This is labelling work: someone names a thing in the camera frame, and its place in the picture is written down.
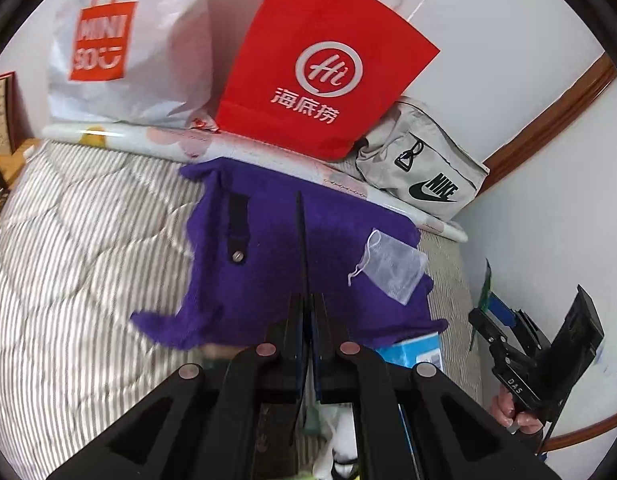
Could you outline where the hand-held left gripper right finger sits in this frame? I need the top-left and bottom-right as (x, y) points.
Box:
(311, 292), (559, 480)

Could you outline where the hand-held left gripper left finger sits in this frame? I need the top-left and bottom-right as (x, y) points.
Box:
(48, 292), (309, 480)

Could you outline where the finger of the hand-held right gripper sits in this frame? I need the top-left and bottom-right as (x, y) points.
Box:
(467, 309), (510, 357)
(490, 294), (545, 349)

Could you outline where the sheer mesh drawstring pouch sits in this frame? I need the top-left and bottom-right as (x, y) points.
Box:
(347, 229), (429, 306)

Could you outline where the black strap with screw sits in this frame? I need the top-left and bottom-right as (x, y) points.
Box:
(226, 192), (252, 264)

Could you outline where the person's right hand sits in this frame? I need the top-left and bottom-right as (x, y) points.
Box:
(487, 391), (545, 434)

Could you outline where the blue cardboard box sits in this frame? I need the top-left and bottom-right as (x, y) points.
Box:
(376, 332), (443, 373)

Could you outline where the purple towel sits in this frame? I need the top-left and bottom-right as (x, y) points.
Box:
(131, 157), (449, 351)

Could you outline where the grey waist bag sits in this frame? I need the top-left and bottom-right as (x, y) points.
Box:
(356, 100), (490, 223)

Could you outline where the printed paper roll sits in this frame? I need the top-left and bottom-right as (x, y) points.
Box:
(41, 122), (469, 243)

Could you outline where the red paper bag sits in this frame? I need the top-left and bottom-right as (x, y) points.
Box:
(216, 0), (442, 163)

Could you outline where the white plastic shopping bag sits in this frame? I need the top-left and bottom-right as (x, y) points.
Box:
(47, 0), (239, 128)

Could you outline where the wooden nightstand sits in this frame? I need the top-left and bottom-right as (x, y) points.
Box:
(0, 140), (39, 218)

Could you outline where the brown framed book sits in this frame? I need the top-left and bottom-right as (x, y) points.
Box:
(0, 72), (16, 156)

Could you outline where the wooden door frame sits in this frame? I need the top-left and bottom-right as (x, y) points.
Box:
(481, 54), (617, 181)

